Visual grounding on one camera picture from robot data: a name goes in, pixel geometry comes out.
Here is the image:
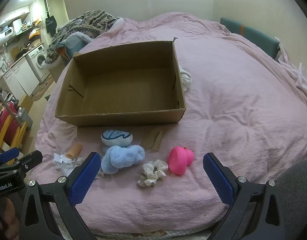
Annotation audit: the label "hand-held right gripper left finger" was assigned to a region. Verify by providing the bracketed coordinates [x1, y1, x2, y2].
[18, 152, 102, 240]

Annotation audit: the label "patterned floor rug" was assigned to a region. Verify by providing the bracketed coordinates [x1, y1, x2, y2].
[31, 76, 54, 101]

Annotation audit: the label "teal headboard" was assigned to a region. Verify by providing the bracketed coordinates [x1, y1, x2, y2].
[220, 17, 280, 60]

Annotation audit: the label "clear plastic bag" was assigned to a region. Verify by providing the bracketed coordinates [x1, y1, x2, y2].
[53, 152, 76, 177]

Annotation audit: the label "pink bed blanket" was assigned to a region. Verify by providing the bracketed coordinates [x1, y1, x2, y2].
[35, 12, 307, 233]

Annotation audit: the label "white and blue plush toy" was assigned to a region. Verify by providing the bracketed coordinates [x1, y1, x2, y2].
[101, 129, 134, 147]

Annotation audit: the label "patterned knit blanket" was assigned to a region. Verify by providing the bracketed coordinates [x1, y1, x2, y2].
[42, 10, 121, 65]

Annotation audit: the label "white washing machine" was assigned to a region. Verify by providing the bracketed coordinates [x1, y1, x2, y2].
[26, 44, 51, 83]

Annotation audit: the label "white cloth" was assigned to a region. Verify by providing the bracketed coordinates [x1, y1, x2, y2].
[179, 65, 193, 93]

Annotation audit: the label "white crumpled sheet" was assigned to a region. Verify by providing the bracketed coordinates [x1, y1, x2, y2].
[277, 42, 307, 93]

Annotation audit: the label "small cardboard piece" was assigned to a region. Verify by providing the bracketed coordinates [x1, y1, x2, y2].
[140, 130, 163, 152]

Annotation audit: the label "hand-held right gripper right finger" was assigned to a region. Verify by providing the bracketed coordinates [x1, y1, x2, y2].
[203, 152, 285, 240]

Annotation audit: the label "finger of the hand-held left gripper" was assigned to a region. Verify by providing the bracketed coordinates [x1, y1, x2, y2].
[0, 147, 20, 165]
[12, 150, 43, 173]

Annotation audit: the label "beige lace scrunchie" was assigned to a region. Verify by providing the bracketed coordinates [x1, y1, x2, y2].
[76, 156, 105, 180]

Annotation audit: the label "white kitchen cabinets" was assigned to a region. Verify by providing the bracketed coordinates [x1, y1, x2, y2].
[2, 55, 40, 97]

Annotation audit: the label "grey bin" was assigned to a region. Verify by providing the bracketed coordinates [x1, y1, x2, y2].
[17, 107, 33, 130]

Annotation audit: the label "red suitcase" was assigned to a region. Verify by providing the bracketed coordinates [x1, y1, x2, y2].
[0, 101, 19, 144]

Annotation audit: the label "tall cardboard box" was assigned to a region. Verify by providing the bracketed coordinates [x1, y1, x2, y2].
[49, 57, 67, 83]

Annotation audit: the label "white satin scrunchie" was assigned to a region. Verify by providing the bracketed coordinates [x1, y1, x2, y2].
[137, 159, 169, 187]

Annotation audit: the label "pink rubber duck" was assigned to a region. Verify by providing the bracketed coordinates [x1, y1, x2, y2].
[168, 146, 195, 175]

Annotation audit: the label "tan tube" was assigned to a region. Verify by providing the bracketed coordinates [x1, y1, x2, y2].
[66, 143, 83, 159]

